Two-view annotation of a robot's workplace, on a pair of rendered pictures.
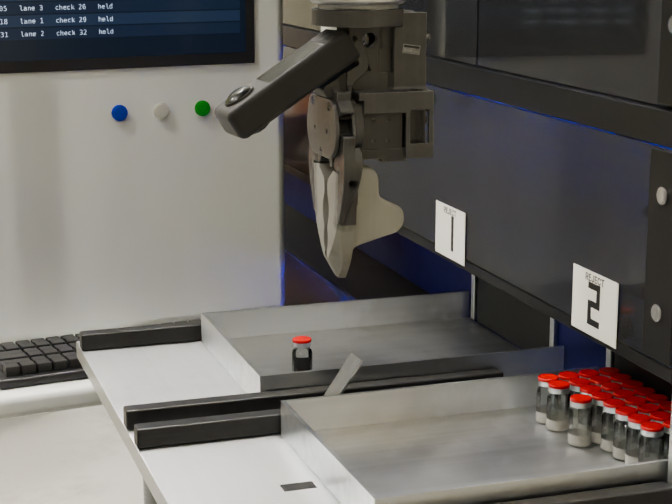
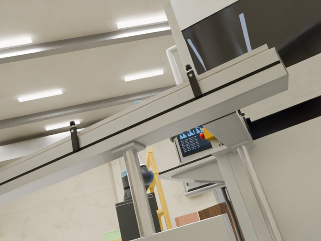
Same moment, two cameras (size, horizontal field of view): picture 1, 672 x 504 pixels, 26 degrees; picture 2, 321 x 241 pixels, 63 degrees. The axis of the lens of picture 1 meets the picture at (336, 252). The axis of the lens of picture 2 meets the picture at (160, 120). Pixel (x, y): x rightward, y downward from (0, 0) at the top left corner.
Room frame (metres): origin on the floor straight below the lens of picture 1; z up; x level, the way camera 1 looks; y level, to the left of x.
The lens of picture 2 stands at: (-0.29, -1.04, 0.55)
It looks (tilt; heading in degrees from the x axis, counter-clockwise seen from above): 22 degrees up; 37
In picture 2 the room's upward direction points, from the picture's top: 16 degrees counter-clockwise
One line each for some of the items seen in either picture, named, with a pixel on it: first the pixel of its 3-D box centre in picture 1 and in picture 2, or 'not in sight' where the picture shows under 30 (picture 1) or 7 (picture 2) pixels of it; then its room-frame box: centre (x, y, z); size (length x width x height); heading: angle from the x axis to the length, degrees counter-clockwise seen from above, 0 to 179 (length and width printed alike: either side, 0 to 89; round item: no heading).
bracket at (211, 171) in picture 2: not in sight; (198, 178); (1.16, -0.10, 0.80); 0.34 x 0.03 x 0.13; 108
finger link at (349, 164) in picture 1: (343, 167); not in sight; (1.11, -0.01, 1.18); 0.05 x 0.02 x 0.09; 18
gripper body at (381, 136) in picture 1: (366, 85); not in sight; (1.14, -0.02, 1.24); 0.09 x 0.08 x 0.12; 108
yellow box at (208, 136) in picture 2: not in sight; (210, 133); (1.06, -0.34, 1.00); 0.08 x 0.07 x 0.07; 108
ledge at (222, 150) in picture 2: not in sight; (224, 149); (1.06, -0.39, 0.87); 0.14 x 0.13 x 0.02; 108
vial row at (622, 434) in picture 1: (607, 421); not in sight; (1.29, -0.25, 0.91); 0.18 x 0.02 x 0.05; 19
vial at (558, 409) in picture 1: (558, 406); not in sight; (1.34, -0.21, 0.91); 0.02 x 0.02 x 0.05
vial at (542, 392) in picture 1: (547, 399); not in sight; (1.36, -0.21, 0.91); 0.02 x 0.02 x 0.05
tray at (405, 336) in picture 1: (374, 343); not in sight; (1.58, -0.04, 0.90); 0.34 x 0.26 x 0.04; 108
